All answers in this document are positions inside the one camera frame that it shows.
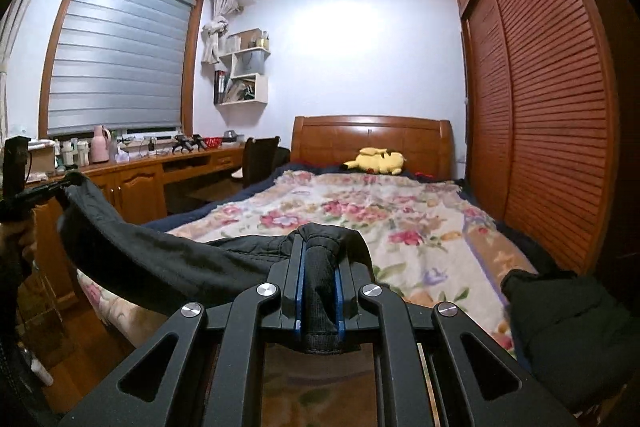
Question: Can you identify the yellow Pikachu plush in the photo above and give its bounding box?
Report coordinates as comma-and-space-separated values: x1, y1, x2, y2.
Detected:
342, 147, 406, 176

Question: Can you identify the wooden headboard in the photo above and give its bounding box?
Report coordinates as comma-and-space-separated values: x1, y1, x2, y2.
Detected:
291, 115, 454, 181

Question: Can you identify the tied white curtain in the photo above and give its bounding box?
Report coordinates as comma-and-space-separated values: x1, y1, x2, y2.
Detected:
201, 0, 243, 65

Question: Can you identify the pink thermos jug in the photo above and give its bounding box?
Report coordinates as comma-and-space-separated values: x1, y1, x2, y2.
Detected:
90, 124, 112, 164

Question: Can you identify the dark wooden chair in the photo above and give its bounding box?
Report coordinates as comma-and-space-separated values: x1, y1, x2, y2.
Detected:
231, 136, 291, 187

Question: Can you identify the red basket on desk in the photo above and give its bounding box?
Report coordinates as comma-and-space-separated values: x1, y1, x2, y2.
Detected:
203, 136, 222, 150

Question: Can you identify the white wall shelf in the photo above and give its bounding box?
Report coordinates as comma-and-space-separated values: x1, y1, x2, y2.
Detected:
213, 28, 270, 106

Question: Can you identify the wooden louvered wardrobe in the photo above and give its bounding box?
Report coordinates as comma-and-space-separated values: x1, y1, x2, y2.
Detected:
458, 0, 639, 273

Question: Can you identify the grey window blind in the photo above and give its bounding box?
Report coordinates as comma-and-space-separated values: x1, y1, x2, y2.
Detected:
42, 0, 198, 136

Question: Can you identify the wooden desk with cabinets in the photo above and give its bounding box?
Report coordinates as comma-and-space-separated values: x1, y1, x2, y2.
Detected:
35, 145, 243, 309

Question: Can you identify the person's left hand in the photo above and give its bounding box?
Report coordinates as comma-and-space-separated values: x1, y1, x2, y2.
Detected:
1, 216, 37, 263

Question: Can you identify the floral bed blanket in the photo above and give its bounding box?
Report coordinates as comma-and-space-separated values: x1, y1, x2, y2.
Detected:
74, 169, 542, 427

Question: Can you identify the folded black clothes stack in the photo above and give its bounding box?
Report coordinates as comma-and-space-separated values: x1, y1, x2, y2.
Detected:
501, 269, 639, 413

